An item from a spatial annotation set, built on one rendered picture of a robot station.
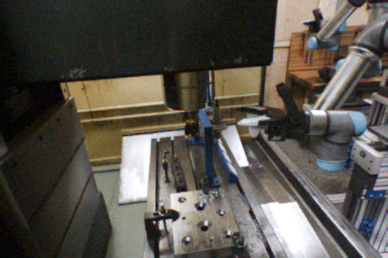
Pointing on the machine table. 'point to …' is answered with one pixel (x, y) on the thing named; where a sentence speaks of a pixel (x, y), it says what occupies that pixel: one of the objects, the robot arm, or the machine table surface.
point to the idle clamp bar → (178, 176)
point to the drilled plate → (223, 248)
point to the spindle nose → (189, 90)
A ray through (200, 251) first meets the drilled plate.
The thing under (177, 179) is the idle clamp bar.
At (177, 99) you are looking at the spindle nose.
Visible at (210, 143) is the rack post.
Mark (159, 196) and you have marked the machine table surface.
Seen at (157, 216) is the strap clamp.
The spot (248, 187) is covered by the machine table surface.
